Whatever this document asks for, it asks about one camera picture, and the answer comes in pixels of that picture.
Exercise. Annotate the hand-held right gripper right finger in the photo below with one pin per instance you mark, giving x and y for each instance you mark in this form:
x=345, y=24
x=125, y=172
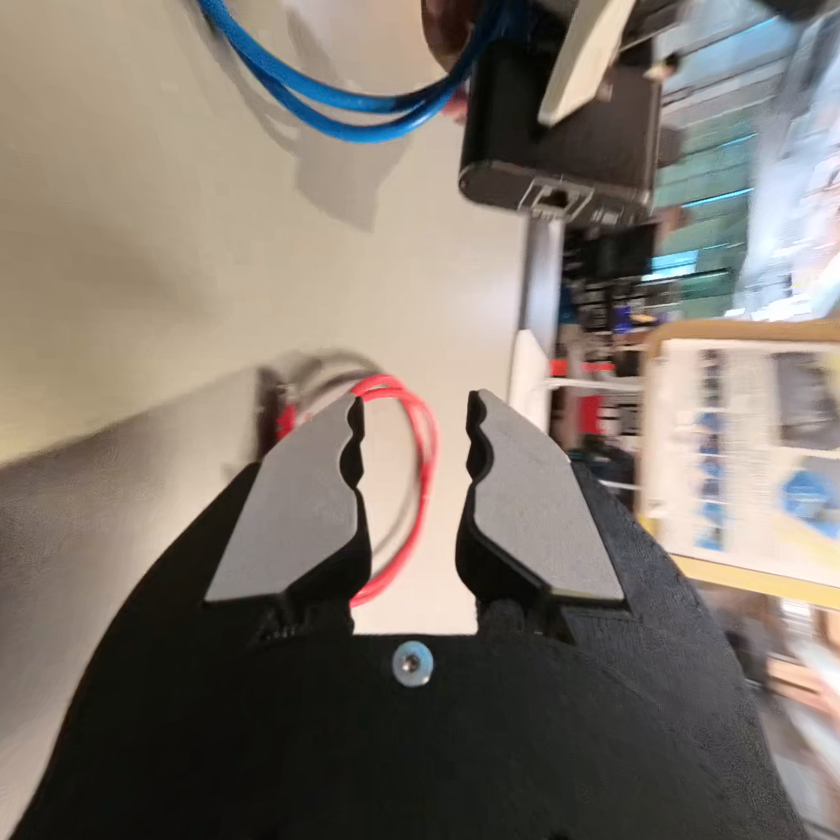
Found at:
x=538, y=525

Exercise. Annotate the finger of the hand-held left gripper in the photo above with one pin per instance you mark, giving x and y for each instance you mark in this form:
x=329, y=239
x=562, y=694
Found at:
x=584, y=59

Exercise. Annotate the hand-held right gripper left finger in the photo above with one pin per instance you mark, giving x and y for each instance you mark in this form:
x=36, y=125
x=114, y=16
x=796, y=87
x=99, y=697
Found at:
x=289, y=525

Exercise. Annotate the black ethernet hub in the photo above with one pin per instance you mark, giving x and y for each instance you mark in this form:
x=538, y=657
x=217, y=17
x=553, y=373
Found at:
x=565, y=131

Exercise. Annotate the person's left hand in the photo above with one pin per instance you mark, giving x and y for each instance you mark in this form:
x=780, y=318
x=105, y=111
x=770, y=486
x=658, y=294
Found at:
x=453, y=26

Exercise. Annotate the white stand base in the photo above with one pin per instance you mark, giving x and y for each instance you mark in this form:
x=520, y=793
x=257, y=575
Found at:
x=538, y=381

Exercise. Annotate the instruction poster board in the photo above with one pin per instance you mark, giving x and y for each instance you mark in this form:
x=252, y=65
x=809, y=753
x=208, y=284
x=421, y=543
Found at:
x=748, y=460

